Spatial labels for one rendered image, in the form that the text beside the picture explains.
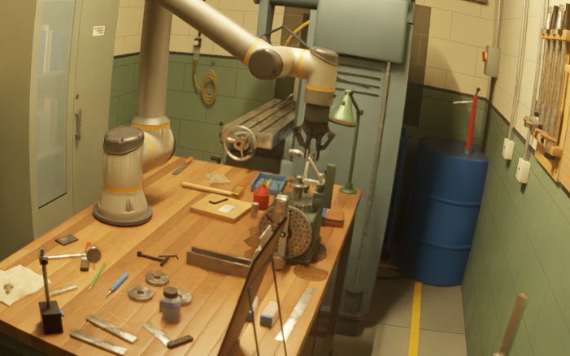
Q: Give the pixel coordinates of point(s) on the grey milling machine handwheel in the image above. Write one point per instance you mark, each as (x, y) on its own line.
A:
(239, 143)

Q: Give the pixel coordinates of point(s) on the thin steel rod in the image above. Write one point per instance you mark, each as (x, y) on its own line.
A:
(63, 290)

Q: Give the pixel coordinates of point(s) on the small grey cylinder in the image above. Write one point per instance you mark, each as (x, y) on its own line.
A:
(254, 211)

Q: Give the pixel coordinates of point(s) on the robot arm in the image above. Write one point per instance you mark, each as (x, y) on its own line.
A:
(153, 74)

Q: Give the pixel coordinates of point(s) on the grey steel angle bar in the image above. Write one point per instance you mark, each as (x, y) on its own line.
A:
(215, 264)

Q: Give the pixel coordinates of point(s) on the blue-grey bottle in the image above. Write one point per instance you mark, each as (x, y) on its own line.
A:
(170, 309)

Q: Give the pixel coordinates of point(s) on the light wooden board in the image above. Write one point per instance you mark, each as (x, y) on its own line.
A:
(210, 210)

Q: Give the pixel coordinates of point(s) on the red black marker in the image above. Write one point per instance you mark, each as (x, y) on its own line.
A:
(85, 262)

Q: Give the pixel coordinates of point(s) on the grey rag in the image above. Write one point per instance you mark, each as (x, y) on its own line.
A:
(217, 178)

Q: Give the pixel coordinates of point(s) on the grey metal cabinet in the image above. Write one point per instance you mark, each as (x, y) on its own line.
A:
(13, 123)

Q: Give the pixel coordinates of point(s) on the blue steel drum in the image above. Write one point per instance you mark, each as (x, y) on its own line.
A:
(442, 217)

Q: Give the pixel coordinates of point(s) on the brown block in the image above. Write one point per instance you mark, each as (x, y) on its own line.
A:
(333, 218)

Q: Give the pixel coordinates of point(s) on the green desk lamp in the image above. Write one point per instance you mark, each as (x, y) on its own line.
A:
(344, 112)

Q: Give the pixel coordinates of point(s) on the red oil can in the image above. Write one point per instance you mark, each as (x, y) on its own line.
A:
(261, 197)

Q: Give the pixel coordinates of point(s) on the blue pen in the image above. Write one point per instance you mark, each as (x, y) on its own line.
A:
(118, 283)

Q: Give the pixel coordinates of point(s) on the green dividing head body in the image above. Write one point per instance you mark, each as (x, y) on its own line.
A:
(325, 197)

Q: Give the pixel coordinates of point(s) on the grey wall conduit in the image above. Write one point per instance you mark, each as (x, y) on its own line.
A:
(520, 69)

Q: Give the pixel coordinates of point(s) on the grey index plate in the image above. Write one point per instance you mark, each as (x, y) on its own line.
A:
(298, 232)

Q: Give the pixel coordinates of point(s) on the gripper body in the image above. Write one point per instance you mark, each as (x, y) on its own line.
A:
(317, 116)

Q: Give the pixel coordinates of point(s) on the blue white block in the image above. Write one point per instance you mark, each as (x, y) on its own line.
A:
(269, 316)

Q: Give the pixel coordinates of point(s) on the grey steel gear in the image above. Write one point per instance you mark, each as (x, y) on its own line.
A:
(157, 279)
(140, 294)
(185, 298)

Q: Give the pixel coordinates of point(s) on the white wall socket box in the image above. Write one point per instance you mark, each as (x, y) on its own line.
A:
(523, 171)
(508, 149)

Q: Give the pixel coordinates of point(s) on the black base indicator stand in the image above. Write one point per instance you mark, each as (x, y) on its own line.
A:
(51, 318)

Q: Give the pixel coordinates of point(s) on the green pencil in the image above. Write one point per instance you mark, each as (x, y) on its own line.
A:
(97, 276)

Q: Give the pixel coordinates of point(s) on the grey switch box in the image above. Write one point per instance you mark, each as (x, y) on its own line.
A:
(491, 62)

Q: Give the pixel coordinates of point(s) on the black hex key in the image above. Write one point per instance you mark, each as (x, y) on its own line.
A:
(218, 201)

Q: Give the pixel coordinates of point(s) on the white stained cloth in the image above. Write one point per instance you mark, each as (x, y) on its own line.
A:
(13, 284)

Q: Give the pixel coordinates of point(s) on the grey indexing crank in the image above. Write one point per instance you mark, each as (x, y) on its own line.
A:
(281, 207)

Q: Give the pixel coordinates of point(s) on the steel ruler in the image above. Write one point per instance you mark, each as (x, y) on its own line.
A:
(295, 314)

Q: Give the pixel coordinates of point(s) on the flat steel bar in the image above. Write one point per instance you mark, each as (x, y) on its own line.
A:
(111, 329)
(98, 342)

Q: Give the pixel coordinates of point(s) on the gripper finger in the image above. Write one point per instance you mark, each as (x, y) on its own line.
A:
(302, 138)
(327, 139)

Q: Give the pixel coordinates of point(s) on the black clamp tool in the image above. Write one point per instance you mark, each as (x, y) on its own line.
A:
(153, 257)

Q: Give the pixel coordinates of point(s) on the wooden workbench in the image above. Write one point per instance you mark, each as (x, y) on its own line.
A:
(176, 237)

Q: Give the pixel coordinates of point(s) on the grey hold-down clamp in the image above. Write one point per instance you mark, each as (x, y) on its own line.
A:
(309, 170)

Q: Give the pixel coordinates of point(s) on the black square pad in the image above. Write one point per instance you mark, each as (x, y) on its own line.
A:
(66, 239)

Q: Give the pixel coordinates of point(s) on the red drum pump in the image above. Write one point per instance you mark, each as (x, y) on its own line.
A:
(472, 123)

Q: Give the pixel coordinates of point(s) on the blue-grey milling machine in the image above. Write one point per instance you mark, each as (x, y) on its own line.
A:
(363, 29)

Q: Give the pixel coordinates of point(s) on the blue parts tray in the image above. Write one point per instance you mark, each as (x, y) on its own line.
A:
(277, 180)

